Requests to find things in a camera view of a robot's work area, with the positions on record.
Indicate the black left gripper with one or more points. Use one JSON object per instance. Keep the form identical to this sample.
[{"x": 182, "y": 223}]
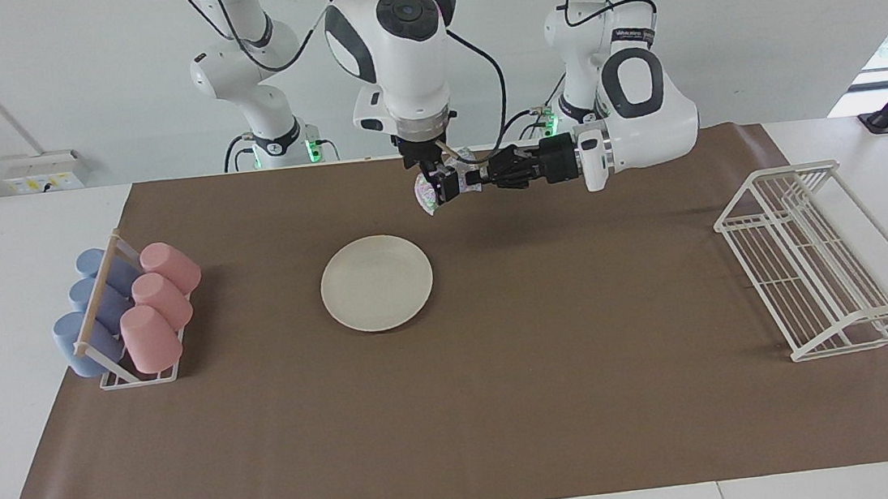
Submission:
[{"x": 560, "y": 158}]

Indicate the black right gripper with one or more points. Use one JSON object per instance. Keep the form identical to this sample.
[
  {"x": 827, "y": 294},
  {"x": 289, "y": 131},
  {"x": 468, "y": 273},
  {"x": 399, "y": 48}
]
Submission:
[{"x": 422, "y": 152}]

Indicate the clear plastic object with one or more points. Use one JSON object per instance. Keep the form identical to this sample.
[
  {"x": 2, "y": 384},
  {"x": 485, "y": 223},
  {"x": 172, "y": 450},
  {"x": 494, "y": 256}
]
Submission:
[{"x": 424, "y": 194}]

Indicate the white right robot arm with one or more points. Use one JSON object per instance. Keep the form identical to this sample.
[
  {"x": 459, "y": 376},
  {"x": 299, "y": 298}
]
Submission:
[{"x": 401, "y": 58}]

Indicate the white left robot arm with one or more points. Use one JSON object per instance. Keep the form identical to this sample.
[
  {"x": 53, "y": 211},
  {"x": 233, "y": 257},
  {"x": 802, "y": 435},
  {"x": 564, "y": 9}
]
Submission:
[{"x": 644, "y": 132}]

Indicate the cream round plate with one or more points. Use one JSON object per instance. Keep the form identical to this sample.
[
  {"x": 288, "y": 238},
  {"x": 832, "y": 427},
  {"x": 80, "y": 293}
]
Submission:
[{"x": 376, "y": 283}]

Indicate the brown table mat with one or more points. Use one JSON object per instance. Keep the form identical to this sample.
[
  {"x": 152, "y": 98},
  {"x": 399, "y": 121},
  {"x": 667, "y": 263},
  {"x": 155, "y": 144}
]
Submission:
[{"x": 507, "y": 398}]

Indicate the pink cup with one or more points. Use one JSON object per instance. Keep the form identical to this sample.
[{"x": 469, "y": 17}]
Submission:
[
  {"x": 164, "y": 301},
  {"x": 151, "y": 339},
  {"x": 173, "y": 267}
]

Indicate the blue cup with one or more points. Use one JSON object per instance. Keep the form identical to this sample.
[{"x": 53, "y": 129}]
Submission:
[
  {"x": 79, "y": 350},
  {"x": 86, "y": 296},
  {"x": 91, "y": 261}
]

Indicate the cup rack with wooden rod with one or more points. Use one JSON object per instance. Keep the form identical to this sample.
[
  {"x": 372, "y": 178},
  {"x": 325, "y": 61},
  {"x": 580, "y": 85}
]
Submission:
[{"x": 98, "y": 291}]

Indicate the white wall socket box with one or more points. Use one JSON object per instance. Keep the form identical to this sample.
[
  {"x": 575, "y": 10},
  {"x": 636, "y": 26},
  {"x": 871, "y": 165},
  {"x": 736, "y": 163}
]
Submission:
[{"x": 45, "y": 172}]

